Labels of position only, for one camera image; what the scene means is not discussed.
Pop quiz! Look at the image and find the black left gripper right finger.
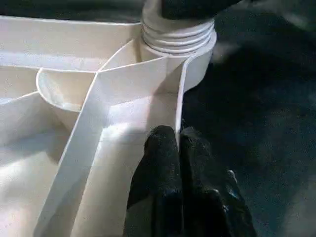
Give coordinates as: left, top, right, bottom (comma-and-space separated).
179, 119, 258, 237

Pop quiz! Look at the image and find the black plastic mat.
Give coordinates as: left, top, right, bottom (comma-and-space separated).
0, 0, 316, 237

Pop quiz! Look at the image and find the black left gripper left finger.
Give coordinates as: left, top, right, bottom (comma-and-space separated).
122, 125, 184, 237

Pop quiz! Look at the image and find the white plastic table top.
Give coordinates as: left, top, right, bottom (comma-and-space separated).
0, 14, 218, 237

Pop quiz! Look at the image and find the white plastic table leg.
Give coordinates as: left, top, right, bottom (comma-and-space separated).
141, 0, 216, 54

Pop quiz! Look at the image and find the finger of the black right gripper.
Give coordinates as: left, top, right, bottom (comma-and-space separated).
159, 0, 244, 21

